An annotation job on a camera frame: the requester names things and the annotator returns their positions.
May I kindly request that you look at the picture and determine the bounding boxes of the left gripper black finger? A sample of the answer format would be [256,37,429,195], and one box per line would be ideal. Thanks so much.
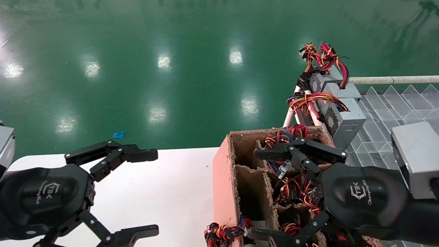
[64,140,158,182]
[33,210,160,247]

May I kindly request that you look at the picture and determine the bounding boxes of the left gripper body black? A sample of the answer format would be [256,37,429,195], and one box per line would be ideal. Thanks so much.
[0,164,95,240]

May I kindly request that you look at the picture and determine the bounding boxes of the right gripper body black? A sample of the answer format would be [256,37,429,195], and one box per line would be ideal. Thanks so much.
[321,163,411,240]

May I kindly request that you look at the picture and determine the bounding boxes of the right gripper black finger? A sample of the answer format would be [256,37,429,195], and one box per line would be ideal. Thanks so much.
[247,211,330,247]
[254,137,348,181]

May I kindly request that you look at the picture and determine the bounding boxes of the brown divided cardboard crate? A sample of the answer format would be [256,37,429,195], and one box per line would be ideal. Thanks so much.
[212,126,383,247]

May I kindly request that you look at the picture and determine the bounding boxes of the clear plastic grid tray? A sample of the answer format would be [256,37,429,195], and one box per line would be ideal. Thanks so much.
[345,84,439,247]

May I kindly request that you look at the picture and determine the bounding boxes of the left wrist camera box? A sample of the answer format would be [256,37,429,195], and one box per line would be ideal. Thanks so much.
[0,120,16,179]

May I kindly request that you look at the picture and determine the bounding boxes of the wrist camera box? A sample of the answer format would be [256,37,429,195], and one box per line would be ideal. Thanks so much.
[0,120,16,179]
[391,121,439,200]

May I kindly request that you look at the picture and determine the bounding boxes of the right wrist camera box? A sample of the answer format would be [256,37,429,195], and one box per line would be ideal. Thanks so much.
[391,121,439,200]

